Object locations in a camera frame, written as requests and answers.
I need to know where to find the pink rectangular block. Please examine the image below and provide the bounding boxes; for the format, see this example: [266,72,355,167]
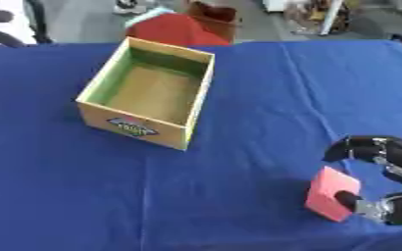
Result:
[302,166,363,224]

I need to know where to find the tan cardboard box green inside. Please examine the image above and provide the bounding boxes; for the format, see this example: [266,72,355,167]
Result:
[74,36,217,152]

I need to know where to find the white tripod stand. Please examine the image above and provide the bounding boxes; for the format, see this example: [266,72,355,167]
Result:
[318,0,347,36]

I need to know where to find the brown bag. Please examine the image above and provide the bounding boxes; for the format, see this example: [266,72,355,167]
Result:
[185,1,241,44]

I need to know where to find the black chair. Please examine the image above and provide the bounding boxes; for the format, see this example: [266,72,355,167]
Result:
[0,0,56,48]

